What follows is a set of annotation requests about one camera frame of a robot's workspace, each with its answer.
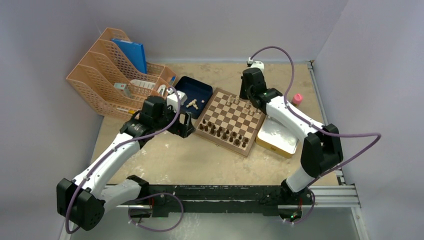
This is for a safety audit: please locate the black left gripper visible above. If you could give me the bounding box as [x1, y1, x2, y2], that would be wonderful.
[152, 101, 195, 138]

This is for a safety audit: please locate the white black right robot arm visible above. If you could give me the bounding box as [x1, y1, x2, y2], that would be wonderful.
[240, 67, 344, 204]

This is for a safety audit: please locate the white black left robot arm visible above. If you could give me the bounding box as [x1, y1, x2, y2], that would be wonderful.
[56, 92, 195, 234]

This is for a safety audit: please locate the wooden chess board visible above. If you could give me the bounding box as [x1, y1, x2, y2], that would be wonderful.
[194, 88, 266, 158]

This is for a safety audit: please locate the light wooden tall piece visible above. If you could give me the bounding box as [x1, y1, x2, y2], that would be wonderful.
[226, 95, 234, 106]

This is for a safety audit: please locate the dark blue tray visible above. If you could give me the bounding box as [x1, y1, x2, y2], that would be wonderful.
[175, 76, 213, 119]

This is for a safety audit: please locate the pink capped small bottle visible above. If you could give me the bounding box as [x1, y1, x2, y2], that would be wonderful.
[290, 93, 304, 107]

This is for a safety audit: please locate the white stapler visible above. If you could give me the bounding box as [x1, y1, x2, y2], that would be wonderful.
[157, 84, 167, 97]

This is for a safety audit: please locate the gold metal tin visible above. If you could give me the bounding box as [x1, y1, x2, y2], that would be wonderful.
[255, 116, 299, 159]

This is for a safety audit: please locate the white paper pack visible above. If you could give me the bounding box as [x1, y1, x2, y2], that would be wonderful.
[130, 79, 156, 89]

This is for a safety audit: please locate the grey box red label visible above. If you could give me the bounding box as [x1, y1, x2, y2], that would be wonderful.
[114, 82, 132, 98]

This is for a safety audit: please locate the peach plastic file organizer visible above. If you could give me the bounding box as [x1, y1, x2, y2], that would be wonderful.
[66, 27, 177, 120]

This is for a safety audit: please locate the blue folder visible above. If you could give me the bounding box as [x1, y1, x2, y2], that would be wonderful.
[111, 38, 147, 74]

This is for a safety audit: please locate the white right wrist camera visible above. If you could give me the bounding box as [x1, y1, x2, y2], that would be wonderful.
[246, 57, 265, 72]

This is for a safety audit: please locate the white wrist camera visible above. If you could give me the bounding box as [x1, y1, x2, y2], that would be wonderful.
[166, 89, 188, 112]
[246, 57, 265, 72]

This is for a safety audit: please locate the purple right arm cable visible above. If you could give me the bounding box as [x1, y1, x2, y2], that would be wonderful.
[247, 46, 382, 186]

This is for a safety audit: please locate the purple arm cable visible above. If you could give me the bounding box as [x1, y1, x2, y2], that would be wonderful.
[247, 46, 382, 186]
[64, 86, 182, 235]

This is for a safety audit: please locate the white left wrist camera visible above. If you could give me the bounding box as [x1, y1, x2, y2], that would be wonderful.
[166, 89, 188, 112]

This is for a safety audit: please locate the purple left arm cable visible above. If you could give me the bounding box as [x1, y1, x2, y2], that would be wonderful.
[64, 86, 182, 235]

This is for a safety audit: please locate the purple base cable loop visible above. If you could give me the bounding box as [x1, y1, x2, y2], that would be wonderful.
[127, 191, 185, 233]

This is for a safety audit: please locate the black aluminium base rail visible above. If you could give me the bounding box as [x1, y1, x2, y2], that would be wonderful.
[111, 183, 360, 222]

